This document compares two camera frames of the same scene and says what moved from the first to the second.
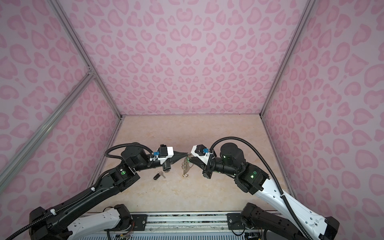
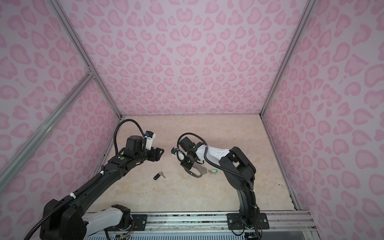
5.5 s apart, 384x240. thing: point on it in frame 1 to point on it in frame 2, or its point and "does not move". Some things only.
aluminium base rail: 187,222 does not move
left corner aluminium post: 62,14 does not move
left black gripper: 178,155 to 155,154
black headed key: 158,175 does not move
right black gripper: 207,171 to 187,166
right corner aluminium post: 307,11 does not move
